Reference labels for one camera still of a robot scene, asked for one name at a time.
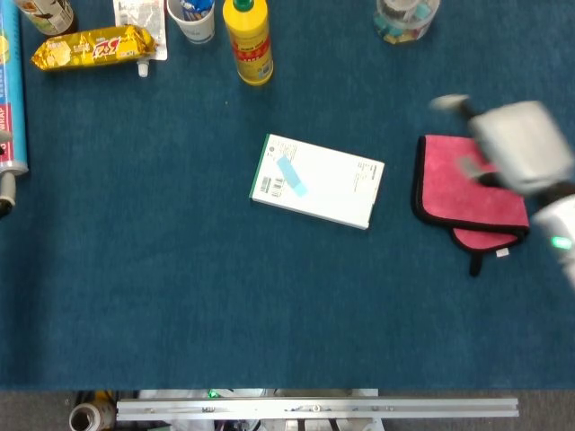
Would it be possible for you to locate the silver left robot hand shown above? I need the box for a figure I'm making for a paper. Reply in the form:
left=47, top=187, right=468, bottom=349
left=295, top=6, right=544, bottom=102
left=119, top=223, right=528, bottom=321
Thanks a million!
left=0, top=129, right=18, bottom=219

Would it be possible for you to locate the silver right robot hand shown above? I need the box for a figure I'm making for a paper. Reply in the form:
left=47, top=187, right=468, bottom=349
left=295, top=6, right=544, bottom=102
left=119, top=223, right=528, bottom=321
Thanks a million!
left=429, top=93, right=575, bottom=197

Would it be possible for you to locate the white cardboard box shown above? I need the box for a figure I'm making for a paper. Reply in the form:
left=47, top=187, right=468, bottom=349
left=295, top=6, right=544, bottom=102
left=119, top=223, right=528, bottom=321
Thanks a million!
left=249, top=133, right=386, bottom=231

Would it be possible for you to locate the pink black-edged microfibre cloth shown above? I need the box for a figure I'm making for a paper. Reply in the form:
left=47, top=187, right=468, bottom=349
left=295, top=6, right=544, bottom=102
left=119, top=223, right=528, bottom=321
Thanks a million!
left=411, top=134, right=531, bottom=277

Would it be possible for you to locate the gold biscuit package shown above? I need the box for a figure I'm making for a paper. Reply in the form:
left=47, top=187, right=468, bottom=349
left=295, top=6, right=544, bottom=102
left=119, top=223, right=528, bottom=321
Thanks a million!
left=30, top=24, right=158, bottom=73

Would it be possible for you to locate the clear jar of binder clips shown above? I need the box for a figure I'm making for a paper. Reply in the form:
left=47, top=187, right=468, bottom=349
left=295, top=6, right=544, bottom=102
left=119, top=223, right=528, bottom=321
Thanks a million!
left=372, top=0, right=441, bottom=45

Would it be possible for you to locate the dark labelled drink bottle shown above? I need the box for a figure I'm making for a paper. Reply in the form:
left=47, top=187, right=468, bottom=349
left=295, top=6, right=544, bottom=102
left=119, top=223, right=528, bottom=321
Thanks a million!
left=15, top=0, right=78, bottom=37

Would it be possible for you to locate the white spout pouch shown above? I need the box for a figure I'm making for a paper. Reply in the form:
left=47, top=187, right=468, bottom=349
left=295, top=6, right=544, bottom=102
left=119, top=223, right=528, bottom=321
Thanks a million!
left=111, top=0, right=169, bottom=78

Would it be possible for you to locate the blue felt table mat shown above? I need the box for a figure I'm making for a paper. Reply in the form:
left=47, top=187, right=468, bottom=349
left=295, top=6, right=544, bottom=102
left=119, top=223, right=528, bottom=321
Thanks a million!
left=0, top=0, right=575, bottom=391

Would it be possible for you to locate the brown tape roll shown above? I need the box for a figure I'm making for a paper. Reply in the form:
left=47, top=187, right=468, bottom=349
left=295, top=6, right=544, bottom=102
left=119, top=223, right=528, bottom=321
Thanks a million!
left=68, top=402, right=118, bottom=431

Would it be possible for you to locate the white paper cup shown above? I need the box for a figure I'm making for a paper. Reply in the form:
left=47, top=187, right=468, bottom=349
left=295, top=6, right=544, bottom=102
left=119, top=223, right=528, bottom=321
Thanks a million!
left=166, top=0, right=216, bottom=45

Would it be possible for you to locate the blue snack packet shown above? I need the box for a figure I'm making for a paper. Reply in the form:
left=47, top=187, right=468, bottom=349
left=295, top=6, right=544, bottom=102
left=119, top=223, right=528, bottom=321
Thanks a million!
left=180, top=0, right=212, bottom=22

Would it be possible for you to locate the yellow plastic bottle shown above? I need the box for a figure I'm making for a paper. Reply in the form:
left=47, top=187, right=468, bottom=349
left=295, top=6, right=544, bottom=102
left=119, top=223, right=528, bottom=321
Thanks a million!
left=222, top=0, right=274, bottom=86

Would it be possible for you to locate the aluminium profile rail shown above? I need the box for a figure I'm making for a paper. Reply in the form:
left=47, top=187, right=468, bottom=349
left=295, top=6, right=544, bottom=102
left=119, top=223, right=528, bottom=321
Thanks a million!
left=116, top=397, right=520, bottom=422

